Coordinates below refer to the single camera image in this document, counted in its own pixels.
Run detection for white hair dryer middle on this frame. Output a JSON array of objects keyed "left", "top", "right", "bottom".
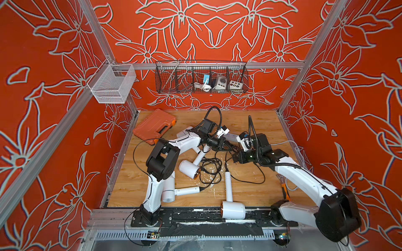
[{"left": 179, "top": 160, "right": 201, "bottom": 179}]

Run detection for blue small box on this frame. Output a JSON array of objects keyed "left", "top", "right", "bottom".
[{"left": 203, "top": 74, "right": 210, "bottom": 85}]

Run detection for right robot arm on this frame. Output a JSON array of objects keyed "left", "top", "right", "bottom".
[{"left": 234, "top": 132, "right": 362, "bottom": 242}]

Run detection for orange utility knife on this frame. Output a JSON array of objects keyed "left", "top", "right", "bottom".
[{"left": 276, "top": 174, "right": 291, "bottom": 201}]

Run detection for white power strip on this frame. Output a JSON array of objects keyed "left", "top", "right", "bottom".
[{"left": 224, "top": 133, "right": 240, "bottom": 142}]

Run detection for white socket cube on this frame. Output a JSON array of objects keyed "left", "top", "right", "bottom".
[{"left": 229, "top": 81, "right": 244, "bottom": 93}]

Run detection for white hair dryer front right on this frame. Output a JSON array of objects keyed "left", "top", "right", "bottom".
[{"left": 220, "top": 171, "right": 246, "bottom": 220}]

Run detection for orange plastic tool case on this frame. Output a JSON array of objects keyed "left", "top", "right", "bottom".
[{"left": 133, "top": 109, "right": 177, "bottom": 145}]

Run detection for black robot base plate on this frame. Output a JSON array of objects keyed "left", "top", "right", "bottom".
[{"left": 130, "top": 207, "right": 299, "bottom": 228}]

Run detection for white hair dryer front left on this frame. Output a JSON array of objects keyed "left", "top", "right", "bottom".
[{"left": 161, "top": 172, "right": 201, "bottom": 203}]

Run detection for white adapter box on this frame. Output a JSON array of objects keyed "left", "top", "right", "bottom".
[{"left": 214, "top": 75, "right": 227, "bottom": 91}]

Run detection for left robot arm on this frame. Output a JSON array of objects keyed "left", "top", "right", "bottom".
[{"left": 139, "top": 119, "right": 229, "bottom": 225}]

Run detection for clear plastic wall bin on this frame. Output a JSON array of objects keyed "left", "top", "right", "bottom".
[{"left": 86, "top": 59, "right": 137, "bottom": 104}]

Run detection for aluminium frame post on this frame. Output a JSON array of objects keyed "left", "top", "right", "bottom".
[{"left": 79, "top": 0, "right": 116, "bottom": 64}]

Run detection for black dryer power cables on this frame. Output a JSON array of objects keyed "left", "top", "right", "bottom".
[{"left": 196, "top": 141, "right": 266, "bottom": 190}]

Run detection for black wire wall basket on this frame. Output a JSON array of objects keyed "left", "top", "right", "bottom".
[{"left": 155, "top": 60, "right": 249, "bottom": 94}]

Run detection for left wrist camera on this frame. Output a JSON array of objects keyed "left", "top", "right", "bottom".
[{"left": 216, "top": 125, "right": 230, "bottom": 139}]

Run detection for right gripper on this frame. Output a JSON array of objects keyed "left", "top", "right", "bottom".
[{"left": 231, "top": 149, "right": 262, "bottom": 164}]

